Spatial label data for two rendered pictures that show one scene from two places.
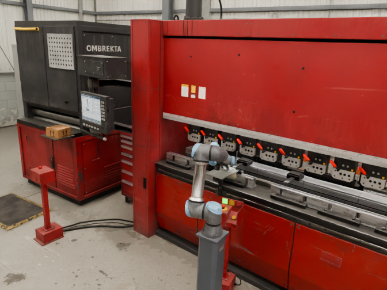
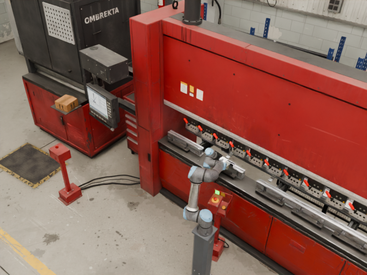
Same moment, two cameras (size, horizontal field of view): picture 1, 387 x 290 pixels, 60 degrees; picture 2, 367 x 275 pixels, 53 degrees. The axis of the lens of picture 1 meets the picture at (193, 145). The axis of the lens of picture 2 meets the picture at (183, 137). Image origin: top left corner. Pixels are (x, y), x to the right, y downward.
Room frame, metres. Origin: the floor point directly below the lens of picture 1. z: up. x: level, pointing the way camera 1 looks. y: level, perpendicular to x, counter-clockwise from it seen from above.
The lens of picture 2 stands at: (-0.05, -0.01, 3.53)
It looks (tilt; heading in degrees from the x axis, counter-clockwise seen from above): 37 degrees down; 2
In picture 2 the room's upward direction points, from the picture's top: 2 degrees clockwise
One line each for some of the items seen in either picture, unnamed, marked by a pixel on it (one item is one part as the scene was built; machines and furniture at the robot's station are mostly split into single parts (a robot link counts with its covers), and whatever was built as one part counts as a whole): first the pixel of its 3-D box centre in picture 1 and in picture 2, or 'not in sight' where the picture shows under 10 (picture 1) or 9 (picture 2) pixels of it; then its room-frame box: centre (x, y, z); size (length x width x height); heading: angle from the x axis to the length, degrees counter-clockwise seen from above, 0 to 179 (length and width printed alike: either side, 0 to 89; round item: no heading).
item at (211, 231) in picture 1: (212, 226); (205, 226); (2.16, -0.17, 0.82); 0.15 x 0.15 x 0.10
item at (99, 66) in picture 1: (102, 99); (107, 91); (3.33, 0.93, 1.53); 0.51 x 0.25 x 0.85; 48
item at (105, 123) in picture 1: (98, 111); (104, 104); (3.23, 0.95, 1.42); 0.45 x 0.12 x 0.36; 48
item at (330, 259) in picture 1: (330, 259); (296, 246); (2.17, -1.06, 0.59); 0.15 x 0.02 x 0.07; 52
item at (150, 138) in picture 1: (167, 130); (168, 106); (3.68, 0.30, 1.15); 0.85 x 0.25 x 2.30; 142
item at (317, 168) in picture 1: (317, 161); (295, 174); (2.45, -0.96, 1.26); 0.15 x 0.09 x 0.17; 52
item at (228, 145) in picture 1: (230, 140); (224, 138); (2.95, -0.34, 1.26); 0.15 x 0.09 x 0.17; 52
